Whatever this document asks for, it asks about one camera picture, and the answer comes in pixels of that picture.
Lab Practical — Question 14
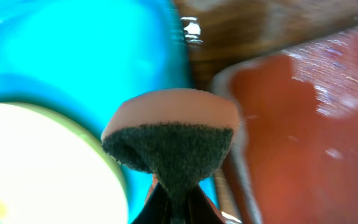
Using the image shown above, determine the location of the dark cleaning sponge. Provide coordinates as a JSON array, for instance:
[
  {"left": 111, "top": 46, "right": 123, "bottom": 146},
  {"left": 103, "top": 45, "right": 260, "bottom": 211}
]
[{"left": 100, "top": 88, "right": 241, "bottom": 206}]

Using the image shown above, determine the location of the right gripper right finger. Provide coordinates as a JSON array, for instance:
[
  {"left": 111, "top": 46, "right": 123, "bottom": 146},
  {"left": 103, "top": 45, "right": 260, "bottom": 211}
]
[{"left": 186, "top": 185, "right": 226, "bottom": 224}]

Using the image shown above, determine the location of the black tray with red water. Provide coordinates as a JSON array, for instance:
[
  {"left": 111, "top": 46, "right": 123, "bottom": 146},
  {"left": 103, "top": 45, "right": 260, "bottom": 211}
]
[{"left": 211, "top": 26, "right": 358, "bottom": 223}]

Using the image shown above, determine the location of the yellow plate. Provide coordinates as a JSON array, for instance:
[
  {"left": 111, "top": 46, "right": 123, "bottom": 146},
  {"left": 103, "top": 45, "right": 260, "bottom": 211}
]
[{"left": 0, "top": 103, "right": 129, "bottom": 224}]

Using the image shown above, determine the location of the teal plastic tray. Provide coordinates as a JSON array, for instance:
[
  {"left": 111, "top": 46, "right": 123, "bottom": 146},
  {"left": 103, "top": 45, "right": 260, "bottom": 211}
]
[{"left": 0, "top": 0, "right": 220, "bottom": 224}]

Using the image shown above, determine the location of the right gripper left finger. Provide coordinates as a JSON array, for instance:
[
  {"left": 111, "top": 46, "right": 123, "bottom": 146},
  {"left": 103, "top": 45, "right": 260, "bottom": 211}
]
[{"left": 131, "top": 184, "right": 170, "bottom": 224}]

